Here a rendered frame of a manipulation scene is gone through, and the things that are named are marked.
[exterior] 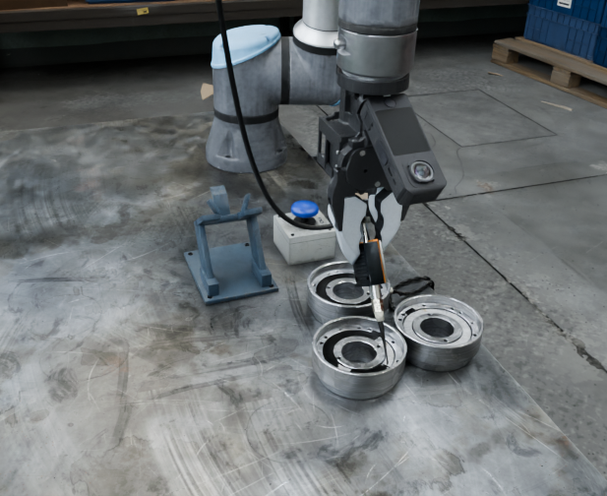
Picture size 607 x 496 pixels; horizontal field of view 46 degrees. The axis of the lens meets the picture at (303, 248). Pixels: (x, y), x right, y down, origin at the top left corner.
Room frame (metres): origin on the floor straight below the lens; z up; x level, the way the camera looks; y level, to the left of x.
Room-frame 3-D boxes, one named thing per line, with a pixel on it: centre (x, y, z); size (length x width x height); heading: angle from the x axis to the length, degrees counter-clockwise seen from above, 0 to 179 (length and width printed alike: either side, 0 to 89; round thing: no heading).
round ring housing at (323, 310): (0.75, -0.06, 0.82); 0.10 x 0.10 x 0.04
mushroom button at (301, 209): (0.90, 0.00, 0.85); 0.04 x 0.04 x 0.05
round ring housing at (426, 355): (0.68, -0.16, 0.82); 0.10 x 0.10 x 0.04
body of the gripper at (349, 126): (0.70, -0.06, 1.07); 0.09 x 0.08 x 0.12; 22
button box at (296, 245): (0.90, 0.00, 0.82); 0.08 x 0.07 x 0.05; 21
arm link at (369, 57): (0.69, -0.06, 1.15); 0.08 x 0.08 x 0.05
